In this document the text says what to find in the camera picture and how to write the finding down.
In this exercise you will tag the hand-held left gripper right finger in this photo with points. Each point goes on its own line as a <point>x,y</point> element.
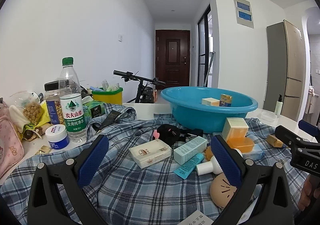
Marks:
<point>226,157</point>

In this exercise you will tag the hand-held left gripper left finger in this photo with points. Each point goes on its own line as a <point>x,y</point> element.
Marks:
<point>93,157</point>

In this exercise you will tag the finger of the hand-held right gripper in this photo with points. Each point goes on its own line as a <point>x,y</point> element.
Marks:
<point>292,139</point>
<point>310,128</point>

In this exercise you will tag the gold box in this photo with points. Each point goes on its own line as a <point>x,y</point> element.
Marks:
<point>275,140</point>

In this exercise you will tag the orange soap bar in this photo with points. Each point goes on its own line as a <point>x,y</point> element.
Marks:
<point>241,145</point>

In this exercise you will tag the white plastic bottle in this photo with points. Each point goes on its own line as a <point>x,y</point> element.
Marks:
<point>207,167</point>

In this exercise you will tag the light blue packet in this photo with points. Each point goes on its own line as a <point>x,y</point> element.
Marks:
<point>256,153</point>

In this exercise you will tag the cream cardboard box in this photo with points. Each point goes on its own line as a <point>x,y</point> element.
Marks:
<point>210,101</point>
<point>235,126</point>

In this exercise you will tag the teal cardboard box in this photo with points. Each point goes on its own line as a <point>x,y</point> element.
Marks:
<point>190,149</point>

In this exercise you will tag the teal tube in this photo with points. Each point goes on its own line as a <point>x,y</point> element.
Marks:
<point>188,166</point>

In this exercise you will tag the black framed mirror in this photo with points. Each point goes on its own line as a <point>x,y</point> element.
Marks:
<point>192,132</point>

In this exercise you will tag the blue plastic basin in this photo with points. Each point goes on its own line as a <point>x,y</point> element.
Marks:
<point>190,119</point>

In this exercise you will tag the white tissue pack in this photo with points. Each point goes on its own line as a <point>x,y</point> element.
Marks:
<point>150,153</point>

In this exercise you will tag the person's right hand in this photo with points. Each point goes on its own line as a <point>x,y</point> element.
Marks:
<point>304,197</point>

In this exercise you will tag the tan flat bar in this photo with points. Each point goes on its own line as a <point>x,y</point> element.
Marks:
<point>208,152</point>

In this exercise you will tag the clear plastic container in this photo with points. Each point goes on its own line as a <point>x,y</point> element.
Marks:
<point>268,116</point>

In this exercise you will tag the pale green pump bottle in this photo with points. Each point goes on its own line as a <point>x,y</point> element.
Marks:
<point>278,107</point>

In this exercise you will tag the white jar blue label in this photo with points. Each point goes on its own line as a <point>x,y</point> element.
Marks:
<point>58,137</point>

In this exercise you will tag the black tube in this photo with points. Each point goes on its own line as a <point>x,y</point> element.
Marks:
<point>110,117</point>

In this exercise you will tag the green tissue pack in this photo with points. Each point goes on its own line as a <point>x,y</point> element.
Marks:
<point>93,109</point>

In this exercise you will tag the clear water bottle green cap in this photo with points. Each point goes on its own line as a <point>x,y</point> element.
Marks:
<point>72,114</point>

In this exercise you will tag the yellow and blue box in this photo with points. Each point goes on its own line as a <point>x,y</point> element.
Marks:
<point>225,101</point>

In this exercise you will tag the blue plaid cloth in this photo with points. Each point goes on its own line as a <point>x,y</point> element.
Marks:
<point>140,190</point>

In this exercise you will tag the black plush toy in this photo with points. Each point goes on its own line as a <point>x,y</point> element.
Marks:
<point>168,134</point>

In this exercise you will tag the yellow bin green rim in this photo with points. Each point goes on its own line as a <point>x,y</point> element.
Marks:
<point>107,96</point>

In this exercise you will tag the gold grey refrigerator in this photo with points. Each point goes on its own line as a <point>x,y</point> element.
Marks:
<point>285,69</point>

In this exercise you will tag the nut jar black lid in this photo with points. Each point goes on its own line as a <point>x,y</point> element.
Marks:
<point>53,107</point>

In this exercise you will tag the yellow plastic bag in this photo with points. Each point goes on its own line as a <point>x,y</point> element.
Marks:
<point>45,114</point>

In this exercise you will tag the white paper sheet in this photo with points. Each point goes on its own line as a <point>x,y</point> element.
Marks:
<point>197,220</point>

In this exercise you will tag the white and green box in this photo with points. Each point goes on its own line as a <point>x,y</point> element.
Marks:
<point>105,85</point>

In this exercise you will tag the clear snack bag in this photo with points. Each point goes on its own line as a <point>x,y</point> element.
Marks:
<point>32,111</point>

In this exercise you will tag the black bicycle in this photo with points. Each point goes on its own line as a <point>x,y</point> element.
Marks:
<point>142,89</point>

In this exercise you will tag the pink pouch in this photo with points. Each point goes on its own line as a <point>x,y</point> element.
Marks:
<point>8,144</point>

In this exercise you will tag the red bag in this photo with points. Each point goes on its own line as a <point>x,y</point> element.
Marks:
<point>155,94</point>

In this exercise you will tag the grey mop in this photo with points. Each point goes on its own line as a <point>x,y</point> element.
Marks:
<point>208,69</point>

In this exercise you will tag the black framed glass door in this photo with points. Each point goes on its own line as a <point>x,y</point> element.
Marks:
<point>203,47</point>

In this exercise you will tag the brown door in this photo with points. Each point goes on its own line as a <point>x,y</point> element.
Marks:
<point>172,57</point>

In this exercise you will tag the white light switch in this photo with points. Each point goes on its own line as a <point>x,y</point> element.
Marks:
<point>120,38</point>

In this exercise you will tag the grey wall panel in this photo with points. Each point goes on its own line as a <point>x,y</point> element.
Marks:
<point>243,12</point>

